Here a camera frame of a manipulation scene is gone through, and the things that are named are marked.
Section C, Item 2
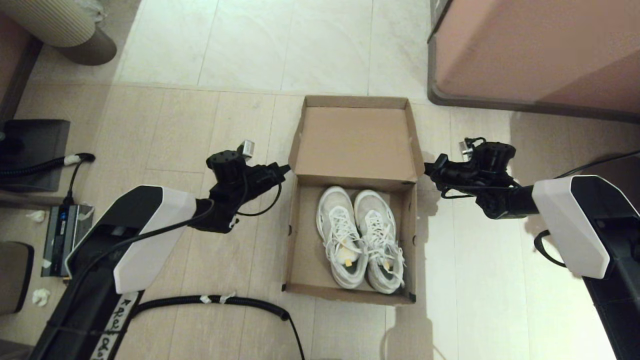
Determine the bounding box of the white mesh sneaker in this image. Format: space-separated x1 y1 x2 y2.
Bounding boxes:
352 189 406 295
316 186 369 290

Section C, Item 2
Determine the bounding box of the brown cardboard shoe box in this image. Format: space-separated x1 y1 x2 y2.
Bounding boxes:
282 95 426 306

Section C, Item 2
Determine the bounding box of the grey black power supply box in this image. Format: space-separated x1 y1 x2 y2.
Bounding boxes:
42 204 96 278

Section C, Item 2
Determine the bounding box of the dark square floor stand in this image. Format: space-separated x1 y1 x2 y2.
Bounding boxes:
0 119 71 193

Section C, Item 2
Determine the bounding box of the white plastic bin liner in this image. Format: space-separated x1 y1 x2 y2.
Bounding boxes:
75 0 108 26

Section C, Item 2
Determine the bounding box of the beige ribbed round bin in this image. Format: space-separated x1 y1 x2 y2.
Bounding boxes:
0 0 118 66

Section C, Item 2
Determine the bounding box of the dark rounded seat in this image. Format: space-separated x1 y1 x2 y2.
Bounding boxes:
0 242 35 315

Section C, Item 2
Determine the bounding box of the brown wooden furniture side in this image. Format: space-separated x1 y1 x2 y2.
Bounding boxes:
0 12 43 126

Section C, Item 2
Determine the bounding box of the dark grey floor object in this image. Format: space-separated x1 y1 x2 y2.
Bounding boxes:
0 341 36 360

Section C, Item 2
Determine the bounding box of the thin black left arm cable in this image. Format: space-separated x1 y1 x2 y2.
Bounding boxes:
64 181 284 283

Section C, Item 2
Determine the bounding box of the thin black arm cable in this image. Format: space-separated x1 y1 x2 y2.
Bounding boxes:
64 181 284 283
440 150 640 200

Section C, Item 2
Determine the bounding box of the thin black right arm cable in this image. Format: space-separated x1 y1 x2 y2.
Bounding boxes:
440 150 640 200

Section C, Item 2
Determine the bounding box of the long black coiled floor cable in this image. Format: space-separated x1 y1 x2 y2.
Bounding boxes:
120 295 307 360

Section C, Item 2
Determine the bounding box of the black corrugated cable white tape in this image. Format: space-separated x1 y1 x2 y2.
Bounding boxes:
0 153 97 207

